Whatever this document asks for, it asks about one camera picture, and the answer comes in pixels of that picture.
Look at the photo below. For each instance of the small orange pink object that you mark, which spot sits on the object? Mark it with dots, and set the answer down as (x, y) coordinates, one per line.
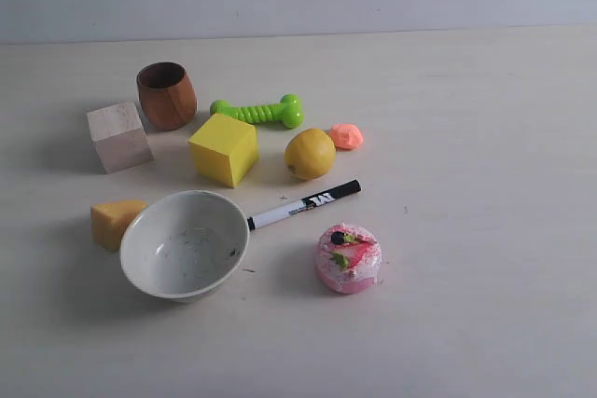
(346, 136)

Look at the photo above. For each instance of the yellow lemon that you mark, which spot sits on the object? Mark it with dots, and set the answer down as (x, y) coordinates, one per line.
(310, 155)

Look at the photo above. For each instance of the black white marker pen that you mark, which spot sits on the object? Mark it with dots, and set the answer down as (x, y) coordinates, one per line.
(302, 205)

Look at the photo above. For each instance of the green toy dog bone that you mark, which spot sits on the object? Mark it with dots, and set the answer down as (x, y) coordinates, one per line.
(288, 111)

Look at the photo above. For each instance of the yellow cube block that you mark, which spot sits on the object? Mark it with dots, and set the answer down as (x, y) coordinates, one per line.
(224, 149)

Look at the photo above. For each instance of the pink toy cake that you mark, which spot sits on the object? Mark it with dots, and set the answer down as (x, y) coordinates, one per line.
(348, 259)

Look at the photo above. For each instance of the white ceramic bowl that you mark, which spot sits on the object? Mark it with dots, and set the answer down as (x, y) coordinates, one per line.
(184, 246)

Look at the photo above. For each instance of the brown wooden cup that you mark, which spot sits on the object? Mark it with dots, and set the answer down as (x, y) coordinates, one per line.
(166, 95)

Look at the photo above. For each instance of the light wooden cube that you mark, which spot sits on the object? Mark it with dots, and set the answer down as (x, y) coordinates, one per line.
(118, 136)

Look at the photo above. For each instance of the yellow cheese wedge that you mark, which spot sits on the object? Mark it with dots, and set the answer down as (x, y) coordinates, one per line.
(110, 220)

